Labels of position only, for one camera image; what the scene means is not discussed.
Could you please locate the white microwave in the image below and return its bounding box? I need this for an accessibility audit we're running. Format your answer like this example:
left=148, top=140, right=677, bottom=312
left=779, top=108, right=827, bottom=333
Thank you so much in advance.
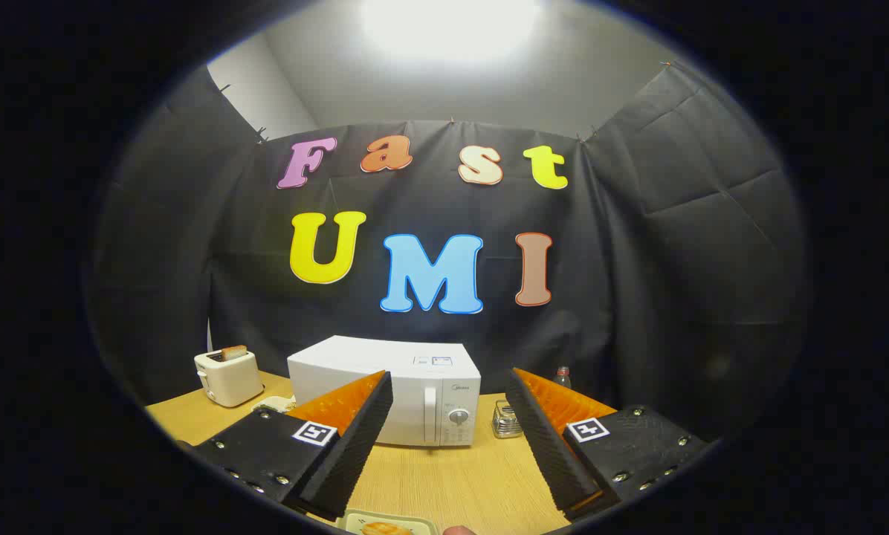
left=287, top=334, right=482, bottom=448

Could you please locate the wire mesh holder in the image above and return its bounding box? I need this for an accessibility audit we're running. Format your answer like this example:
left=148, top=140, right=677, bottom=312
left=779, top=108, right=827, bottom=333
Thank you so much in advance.
left=491, top=400, right=523, bottom=439

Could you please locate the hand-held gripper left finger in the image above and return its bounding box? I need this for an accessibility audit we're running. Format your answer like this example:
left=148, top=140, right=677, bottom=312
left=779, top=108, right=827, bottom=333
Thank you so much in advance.
left=192, top=370, right=395, bottom=521

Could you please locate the black backdrop cloth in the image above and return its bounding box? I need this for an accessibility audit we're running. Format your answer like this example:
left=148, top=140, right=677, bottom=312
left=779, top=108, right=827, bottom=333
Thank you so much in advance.
left=88, top=63, right=813, bottom=439

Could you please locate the cream toaster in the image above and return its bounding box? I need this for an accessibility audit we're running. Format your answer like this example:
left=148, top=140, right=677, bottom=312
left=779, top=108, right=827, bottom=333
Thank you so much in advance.
left=194, top=347, right=265, bottom=408

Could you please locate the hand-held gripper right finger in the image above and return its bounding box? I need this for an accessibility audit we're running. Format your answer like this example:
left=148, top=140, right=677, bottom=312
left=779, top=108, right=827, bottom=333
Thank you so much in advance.
left=504, top=367, right=713, bottom=521

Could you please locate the cream tray with cherry print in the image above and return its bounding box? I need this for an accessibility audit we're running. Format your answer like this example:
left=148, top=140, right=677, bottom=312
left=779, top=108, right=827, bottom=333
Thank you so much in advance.
left=337, top=509, right=439, bottom=535

